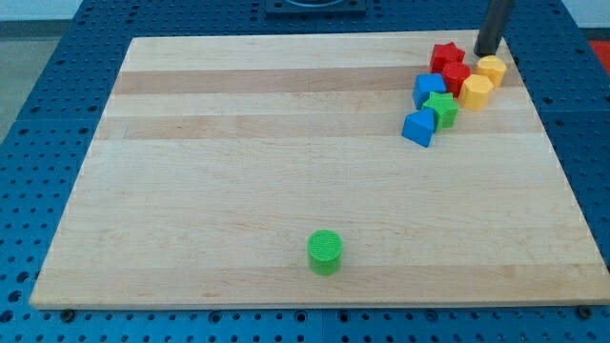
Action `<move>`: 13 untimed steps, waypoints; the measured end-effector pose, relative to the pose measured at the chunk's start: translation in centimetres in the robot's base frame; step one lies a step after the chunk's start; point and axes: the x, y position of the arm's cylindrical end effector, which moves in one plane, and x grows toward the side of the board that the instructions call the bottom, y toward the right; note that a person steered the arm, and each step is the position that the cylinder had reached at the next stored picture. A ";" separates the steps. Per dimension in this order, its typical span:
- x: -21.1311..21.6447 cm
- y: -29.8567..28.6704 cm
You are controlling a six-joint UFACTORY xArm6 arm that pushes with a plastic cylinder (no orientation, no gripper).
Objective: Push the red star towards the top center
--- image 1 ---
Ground green star block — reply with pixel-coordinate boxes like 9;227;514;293
422;91;459;132

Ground red star block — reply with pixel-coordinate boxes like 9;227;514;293
429;42;465;73

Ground green cylinder block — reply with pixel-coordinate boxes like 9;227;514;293
307;230;343;275

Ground wooden board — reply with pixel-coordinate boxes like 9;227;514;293
30;30;609;310

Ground blue triangular block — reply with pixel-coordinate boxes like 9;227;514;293
401;109;436;148

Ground blue cube block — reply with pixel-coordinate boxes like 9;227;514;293
412;73;447;110

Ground red cylinder block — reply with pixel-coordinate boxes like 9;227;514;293
441;62;471;98

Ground yellow hexagon block lower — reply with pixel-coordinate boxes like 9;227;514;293
458;74;494;111

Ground yellow hexagon block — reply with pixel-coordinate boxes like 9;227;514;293
458;74;494;111
476;55;507;88

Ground yellow hexagon block upper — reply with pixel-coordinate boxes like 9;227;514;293
476;55;507;88

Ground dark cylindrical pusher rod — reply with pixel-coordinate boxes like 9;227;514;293
474;0;516;57

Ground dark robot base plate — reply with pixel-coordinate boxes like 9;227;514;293
261;0;367;15

